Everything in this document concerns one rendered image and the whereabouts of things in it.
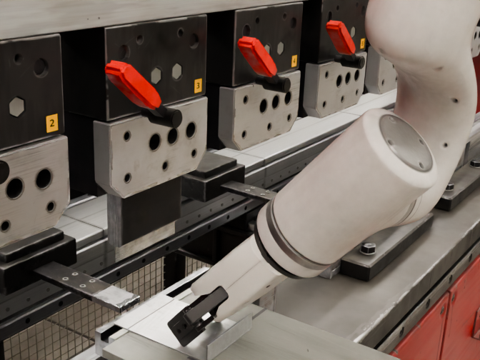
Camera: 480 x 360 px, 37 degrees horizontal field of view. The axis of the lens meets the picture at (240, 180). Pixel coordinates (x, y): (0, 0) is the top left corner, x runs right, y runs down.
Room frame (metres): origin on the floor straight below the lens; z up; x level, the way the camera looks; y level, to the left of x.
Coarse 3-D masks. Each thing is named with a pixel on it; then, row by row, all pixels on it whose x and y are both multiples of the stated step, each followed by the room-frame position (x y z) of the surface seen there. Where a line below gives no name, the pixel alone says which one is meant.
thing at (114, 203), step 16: (144, 192) 0.73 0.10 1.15; (160, 192) 0.75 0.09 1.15; (176, 192) 0.77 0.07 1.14; (112, 208) 0.70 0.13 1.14; (128, 208) 0.71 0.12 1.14; (144, 208) 0.73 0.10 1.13; (160, 208) 0.75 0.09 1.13; (176, 208) 0.77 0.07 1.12; (112, 224) 0.70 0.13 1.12; (128, 224) 0.71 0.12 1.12; (144, 224) 0.73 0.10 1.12; (160, 224) 0.75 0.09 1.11; (112, 240) 0.70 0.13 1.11; (128, 240) 0.71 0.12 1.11; (144, 240) 0.74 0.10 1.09; (160, 240) 0.76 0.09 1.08
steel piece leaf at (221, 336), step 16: (176, 304) 0.76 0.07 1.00; (144, 320) 0.72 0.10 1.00; (160, 320) 0.72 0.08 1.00; (224, 320) 0.73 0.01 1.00; (240, 320) 0.69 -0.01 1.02; (144, 336) 0.68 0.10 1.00; (160, 336) 0.68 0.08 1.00; (208, 336) 0.69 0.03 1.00; (224, 336) 0.67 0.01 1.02; (240, 336) 0.69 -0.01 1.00; (192, 352) 0.66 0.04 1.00; (208, 352) 0.64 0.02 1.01
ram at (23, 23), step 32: (0, 0) 0.55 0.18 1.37; (32, 0) 0.58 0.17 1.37; (64, 0) 0.60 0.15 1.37; (96, 0) 0.63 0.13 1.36; (128, 0) 0.67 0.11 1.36; (160, 0) 0.70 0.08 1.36; (192, 0) 0.74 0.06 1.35; (224, 0) 0.79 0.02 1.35; (256, 0) 0.84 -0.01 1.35; (288, 0) 0.90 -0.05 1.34; (0, 32) 0.55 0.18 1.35; (32, 32) 0.57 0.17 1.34
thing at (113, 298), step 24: (24, 240) 0.85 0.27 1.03; (48, 240) 0.86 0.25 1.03; (72, 240) 0.88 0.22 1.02; (0, 264) 0.80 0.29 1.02; (24, 264) 0.81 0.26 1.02; (48, 264) 0.84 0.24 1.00; (72, 264) 0.88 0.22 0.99; (0, 288) 0.79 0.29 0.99; (72, 288) 0.78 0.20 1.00; (96, 288) 0.78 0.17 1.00; (120, 312) 0.74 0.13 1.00
